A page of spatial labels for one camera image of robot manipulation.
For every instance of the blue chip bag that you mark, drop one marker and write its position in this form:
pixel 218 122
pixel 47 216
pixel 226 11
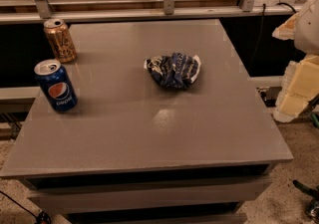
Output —
pixel 177 71

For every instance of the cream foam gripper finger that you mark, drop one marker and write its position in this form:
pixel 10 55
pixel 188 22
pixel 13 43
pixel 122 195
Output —
pixel 286 31
pixel 300 85

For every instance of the grey cabinet upper drawer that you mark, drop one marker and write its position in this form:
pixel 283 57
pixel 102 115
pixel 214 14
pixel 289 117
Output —
pixel 150 194

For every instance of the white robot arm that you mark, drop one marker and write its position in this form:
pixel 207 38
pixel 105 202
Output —
pixel 307 29

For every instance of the blue Pepsi can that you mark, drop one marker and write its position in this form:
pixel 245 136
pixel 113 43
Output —
pixel 54 82

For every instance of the orange gold soda can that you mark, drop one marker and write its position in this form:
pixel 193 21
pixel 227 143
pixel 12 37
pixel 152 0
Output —
pixel 60 40

